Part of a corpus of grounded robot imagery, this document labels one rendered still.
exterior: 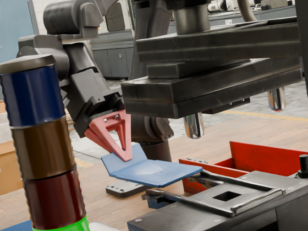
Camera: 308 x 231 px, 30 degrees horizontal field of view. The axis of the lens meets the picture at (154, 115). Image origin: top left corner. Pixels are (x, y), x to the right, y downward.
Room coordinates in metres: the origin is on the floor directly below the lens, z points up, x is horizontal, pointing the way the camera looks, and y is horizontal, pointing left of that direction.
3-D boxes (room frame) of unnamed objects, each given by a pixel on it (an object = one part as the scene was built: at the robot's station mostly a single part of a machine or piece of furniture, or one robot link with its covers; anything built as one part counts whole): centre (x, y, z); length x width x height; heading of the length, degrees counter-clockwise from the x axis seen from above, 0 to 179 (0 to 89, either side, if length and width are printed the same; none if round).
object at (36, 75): (0.38, 0.08, 1.17); 0.04 x 0.04 x 0.03
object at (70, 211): (0.38, 0.08, 1.10); 0.04 x 0.04 x 0.03
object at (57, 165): (0.38, 0.08, 1.14); 0.04 x 0.04 x 0.03
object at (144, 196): (0.70, 0.01, 0.98); 0.07 x 0.02 x 0.01; 31
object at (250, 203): (0.60, -0.09, 0.98); 0.07 x 0.01 x 0.03; 121
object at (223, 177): (0.68, -0.10, 0.98); 0.13 x 0.01 x 0.03; 31
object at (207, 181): (0.74, -0.06, 0.98); 0.07 x 0.02 x 0.01; 31
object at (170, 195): (0.64, -0.03, 0.98); 0.13 x 0.01 x 0.03; 31
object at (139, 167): (0.80, 0.02, 1.00); 0.15 x 0.07 x 0.03; 33
